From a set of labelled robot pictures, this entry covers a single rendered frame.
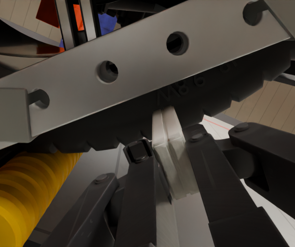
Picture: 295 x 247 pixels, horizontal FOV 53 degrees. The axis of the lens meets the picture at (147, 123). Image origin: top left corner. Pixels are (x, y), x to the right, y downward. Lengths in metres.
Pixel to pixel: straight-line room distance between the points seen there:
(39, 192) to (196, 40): 0.19
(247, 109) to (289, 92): 0.72
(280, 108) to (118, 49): 5.20
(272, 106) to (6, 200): 5.13
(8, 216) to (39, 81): 0.10
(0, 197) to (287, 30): 0.22
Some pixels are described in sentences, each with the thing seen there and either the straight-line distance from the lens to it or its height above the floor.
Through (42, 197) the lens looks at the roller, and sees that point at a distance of 0.28.
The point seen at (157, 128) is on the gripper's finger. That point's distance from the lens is 0.16.
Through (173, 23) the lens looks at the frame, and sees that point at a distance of 0.17.
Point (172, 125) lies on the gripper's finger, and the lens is 0.15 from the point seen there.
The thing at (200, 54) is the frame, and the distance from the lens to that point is 0.18.
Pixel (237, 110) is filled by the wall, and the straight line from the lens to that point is 5.10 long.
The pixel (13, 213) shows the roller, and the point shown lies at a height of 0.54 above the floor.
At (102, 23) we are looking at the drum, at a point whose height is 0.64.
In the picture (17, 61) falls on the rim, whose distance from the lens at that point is 0.29.
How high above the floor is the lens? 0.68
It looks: 14 degrees down
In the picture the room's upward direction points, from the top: 24 degrees clockwise
